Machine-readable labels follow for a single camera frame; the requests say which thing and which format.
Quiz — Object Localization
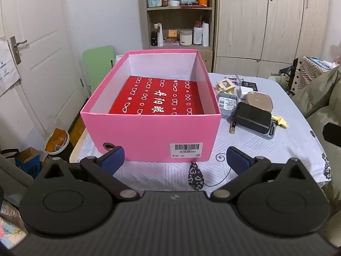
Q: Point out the white hanging bag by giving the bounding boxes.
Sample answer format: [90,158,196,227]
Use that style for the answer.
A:
[0,36,21,96]

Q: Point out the metal door handle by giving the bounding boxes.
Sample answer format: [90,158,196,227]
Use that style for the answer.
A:
[10,36,27,64]

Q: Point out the blue cardboard box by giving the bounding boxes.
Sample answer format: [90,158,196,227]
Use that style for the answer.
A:
[14,147,41,179]

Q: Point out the beige rounded case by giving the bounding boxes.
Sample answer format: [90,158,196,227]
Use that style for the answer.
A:
[244,91,274,113]

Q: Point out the green folding board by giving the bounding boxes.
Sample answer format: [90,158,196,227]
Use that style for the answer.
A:
[82,45,116,95]

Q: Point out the white door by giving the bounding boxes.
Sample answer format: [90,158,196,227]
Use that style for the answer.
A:
[0,0,90,150]

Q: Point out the silver scale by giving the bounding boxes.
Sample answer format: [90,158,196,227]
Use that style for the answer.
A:
[262,121,277,140]

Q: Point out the grey chair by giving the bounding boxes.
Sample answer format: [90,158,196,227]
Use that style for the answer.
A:
[0,152,35,208]

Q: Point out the red printed bag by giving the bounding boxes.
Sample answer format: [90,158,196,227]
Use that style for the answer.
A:
[109,76,204,116]

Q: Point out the black trash bin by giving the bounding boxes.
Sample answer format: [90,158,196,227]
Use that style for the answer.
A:
[44,128,71,155]

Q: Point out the white labelled canister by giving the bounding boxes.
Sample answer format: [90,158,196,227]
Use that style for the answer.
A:
[193,26,203,46]

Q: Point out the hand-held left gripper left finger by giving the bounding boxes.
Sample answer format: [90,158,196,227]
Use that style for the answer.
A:
[35,146,139,202]

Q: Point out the olive green blanket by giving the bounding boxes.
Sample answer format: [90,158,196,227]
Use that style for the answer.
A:
[290,64,341,166]

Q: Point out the black rectangular case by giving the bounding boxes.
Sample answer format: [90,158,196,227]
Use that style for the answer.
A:
[233,102,272,134]

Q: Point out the yellow starfish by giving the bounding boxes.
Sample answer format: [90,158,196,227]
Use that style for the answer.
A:
[271,114,289,128]

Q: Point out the black beige patterned bag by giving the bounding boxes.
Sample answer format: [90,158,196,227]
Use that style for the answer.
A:
[292,56,339,95]

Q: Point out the white lidded jar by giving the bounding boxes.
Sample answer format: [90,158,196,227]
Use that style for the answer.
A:
[179,29,193,46]

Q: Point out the black patterned face mask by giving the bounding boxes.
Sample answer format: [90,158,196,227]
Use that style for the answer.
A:
[188,162,232,191]

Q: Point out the wooden shelf unit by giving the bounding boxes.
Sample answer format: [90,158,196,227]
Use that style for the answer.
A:
[137,0,216,72]

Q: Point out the pale green cloth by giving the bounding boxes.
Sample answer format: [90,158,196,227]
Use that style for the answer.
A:
[268,74,289,86]

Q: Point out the grey device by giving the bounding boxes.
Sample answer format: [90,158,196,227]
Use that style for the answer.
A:
[216,93,239,120]

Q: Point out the pink cardboard box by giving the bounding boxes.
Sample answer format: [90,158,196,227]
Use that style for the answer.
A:
[80,49,222,163]

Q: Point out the beige wooden pieces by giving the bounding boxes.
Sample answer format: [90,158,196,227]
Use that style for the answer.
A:
[214,77,236,95]

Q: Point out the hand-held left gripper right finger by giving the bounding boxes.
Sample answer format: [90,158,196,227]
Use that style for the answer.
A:
[212,146,316,203]

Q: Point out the light wooden wardrobe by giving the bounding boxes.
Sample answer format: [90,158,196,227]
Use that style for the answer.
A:
[213,0,341,79]

